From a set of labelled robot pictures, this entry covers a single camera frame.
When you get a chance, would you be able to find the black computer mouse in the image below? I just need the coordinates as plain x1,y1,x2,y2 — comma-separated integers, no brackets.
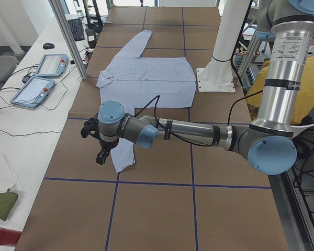
42,42,55,50

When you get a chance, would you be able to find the grey office chair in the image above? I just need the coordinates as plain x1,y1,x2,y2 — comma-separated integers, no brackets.
0,55,17,84

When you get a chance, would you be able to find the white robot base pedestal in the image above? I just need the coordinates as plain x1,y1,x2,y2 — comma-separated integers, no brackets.
196,0,252,93

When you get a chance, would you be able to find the black pendant cable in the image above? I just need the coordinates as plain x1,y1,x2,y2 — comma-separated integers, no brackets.
0,66,69,137

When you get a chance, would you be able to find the person in yellow shirt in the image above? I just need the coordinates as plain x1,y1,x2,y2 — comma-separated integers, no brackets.
246,56,314,126

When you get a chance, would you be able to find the teach pendant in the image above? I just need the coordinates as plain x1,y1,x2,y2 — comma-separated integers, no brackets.
10,76,55,108
35,54,68,77

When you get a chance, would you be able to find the aluminium frame post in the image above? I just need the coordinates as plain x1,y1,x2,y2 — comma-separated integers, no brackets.
48,0,87,80

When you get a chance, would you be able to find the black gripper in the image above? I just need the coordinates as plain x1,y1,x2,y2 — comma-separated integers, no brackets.
96,140,118,165

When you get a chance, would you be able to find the green folded cloth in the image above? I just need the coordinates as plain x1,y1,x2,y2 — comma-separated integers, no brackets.
0,190,18,221

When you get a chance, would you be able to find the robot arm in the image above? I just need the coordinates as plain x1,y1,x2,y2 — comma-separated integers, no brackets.
96,1,314,175

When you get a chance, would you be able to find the red cylinder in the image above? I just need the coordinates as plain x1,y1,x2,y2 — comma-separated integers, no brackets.
0,227,21,247

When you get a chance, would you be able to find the lower teach pendant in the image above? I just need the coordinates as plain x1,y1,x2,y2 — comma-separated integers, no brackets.
10,76,55,108

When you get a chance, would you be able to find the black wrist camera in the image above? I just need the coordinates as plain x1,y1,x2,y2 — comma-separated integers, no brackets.
81,114,100,140

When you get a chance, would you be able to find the black keyboard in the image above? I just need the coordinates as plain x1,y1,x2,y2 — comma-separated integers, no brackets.
67,18,85,41

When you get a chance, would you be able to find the upper teach pendant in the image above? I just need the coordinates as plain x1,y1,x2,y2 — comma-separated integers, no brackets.
35,54,68,77

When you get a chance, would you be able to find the light blue striped shirt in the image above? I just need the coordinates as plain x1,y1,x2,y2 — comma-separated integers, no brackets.
96,30,196,173

